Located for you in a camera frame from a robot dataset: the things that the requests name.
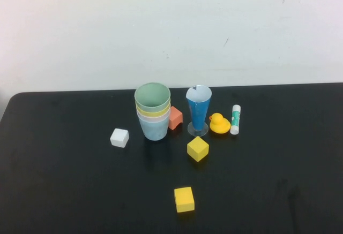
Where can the green plastic cup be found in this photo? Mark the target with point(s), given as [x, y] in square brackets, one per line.
[151, 96]

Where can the blue paper cone cup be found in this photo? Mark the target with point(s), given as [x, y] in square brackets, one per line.
[198, 113]

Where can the yellow rubber duck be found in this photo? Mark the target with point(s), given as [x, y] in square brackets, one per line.
[220, 125]

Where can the white green glue stick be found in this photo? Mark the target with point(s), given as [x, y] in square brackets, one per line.
[235, 120]

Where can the orange arch block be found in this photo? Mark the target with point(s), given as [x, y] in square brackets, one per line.
[177, 117]

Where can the light blue plastic cup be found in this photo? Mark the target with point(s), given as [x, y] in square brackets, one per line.
[154, 131]

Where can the pink plastic cup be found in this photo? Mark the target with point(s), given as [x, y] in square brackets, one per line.
[166, 119]

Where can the yellow plastic cup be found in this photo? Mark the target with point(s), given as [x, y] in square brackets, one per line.
[167, 111]

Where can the white cube block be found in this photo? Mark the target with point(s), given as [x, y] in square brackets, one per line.
[119, 137]

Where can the yellow cube block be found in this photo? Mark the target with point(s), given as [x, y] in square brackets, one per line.
[184, 199]
[198, 149]

